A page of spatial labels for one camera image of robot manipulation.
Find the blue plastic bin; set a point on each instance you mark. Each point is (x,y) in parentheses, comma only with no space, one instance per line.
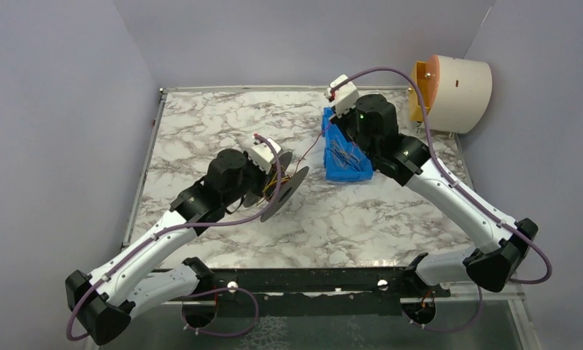
(343,161)

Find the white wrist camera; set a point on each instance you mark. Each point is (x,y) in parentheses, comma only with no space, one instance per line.
(342,99)
(262,155)

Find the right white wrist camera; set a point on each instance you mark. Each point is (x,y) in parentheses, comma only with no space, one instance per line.
(342,99)

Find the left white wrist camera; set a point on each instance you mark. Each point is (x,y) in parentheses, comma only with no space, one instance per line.
(262,155)

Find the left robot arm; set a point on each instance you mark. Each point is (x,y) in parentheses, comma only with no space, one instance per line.
(106,300)

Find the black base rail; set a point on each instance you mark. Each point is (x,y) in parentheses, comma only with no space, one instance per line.
(245,292)

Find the cream cylinder with orange face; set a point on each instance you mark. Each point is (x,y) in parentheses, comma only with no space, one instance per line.
(456,91)

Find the black cable spool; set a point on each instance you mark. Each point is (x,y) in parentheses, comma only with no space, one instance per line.
(290,183)

